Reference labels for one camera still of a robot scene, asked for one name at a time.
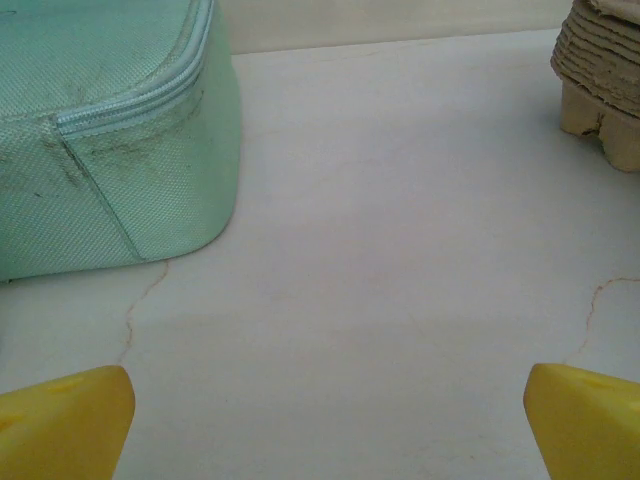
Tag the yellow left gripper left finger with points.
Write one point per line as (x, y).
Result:
(60, 430)

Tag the mint green zip pouch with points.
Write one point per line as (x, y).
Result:
(100, 150)

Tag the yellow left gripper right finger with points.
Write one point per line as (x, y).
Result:
(590, 430)

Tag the stack of pulp cup carriers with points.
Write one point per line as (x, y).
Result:
(600, 75)

